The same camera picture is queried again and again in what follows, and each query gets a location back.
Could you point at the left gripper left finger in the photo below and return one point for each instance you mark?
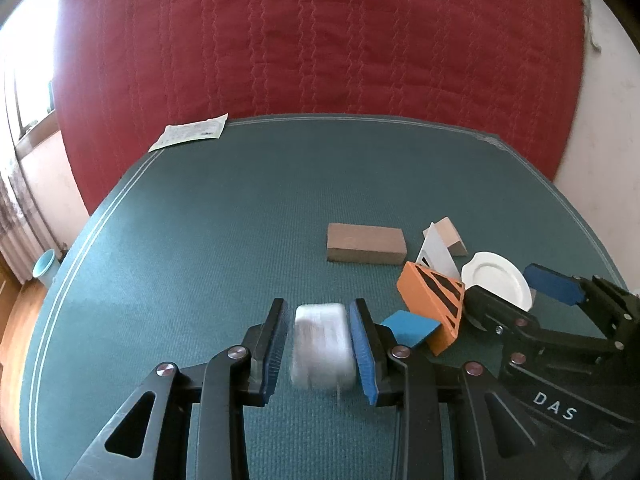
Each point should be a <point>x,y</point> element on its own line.
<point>148,436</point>

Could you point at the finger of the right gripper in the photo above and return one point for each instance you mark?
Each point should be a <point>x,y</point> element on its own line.
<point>614,310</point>
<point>498,317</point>

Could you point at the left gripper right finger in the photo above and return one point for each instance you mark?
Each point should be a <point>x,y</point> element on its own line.
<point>451,422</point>

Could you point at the white screw lid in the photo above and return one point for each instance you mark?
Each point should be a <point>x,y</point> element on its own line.
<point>499,276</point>

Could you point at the orange striped wedge block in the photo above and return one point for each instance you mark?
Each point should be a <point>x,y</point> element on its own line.
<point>435,296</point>

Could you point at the blue block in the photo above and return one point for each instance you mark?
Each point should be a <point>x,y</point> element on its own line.
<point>410,329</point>

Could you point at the white power adapter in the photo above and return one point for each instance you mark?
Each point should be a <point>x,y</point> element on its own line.
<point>322,356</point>

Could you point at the small wooden wedge block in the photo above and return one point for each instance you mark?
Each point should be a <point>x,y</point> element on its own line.
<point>450,236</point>

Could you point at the white striped triangle block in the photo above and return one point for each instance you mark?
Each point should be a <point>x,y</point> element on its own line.
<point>434,254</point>

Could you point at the brown rectangular wooden block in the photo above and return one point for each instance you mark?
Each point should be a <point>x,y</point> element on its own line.
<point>352,243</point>

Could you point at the green table mat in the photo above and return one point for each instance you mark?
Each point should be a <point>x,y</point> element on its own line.
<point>193,244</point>

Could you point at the light blue bucket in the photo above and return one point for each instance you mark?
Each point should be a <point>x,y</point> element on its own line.
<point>46,267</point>

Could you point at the patterned curtain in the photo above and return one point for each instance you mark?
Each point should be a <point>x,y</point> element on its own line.
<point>24,234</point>

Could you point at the red quilted blanket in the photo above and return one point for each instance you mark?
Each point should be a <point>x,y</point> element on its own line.
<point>127,69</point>

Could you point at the white paper leaflet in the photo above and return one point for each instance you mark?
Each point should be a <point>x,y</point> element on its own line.
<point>209,129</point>

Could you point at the window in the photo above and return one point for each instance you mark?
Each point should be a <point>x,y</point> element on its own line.
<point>28,63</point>

